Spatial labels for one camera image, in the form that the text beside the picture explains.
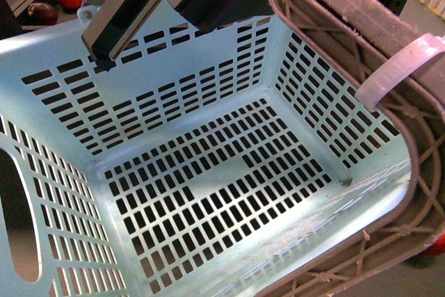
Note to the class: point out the light blue plastic basket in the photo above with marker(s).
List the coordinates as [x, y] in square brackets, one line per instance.
[200, 165]

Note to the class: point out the red apple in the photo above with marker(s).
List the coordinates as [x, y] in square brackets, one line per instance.
[437, 248]

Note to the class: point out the dark purple eggplant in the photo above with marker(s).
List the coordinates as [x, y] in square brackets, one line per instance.
[42, 14]

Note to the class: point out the white zip tie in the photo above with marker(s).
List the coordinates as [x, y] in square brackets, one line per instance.
[399, 67]

